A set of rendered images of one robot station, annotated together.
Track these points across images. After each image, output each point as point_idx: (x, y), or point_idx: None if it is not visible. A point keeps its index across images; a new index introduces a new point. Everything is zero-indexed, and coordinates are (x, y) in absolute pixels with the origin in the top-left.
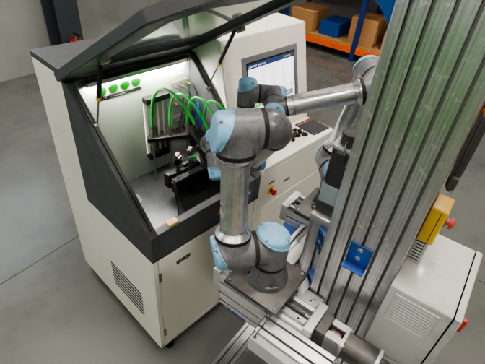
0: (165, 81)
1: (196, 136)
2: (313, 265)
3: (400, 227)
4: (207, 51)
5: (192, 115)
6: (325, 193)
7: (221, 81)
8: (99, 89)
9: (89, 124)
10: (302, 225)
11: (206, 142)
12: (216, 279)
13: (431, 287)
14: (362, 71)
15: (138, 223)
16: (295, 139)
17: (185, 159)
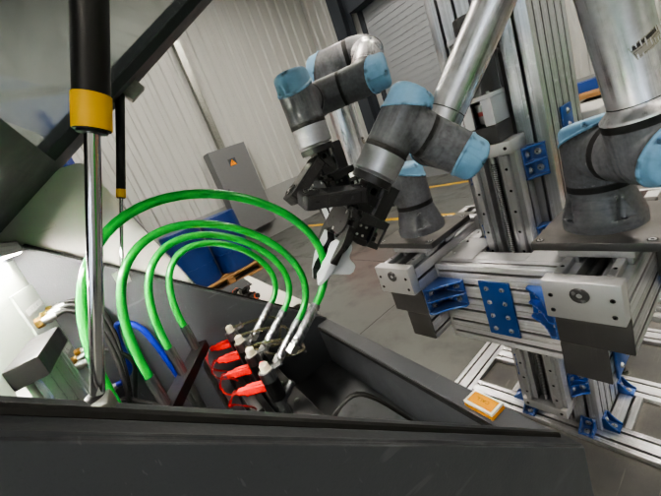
0: (13, 313)
1: (340, 190)
2: (536, 217)
3: (566, 49)
4: (54, 208)
5: (111, 383)
6: (496, 106)
7: (139, 238)
8: (106, 0)
9: (72, 427)
10: (439, 263)
11: (418, 114)
12: (628, 306)
13: (582, 106)
14: (337, 52)
15: (547, 466)
16: None
17: (301, 337)
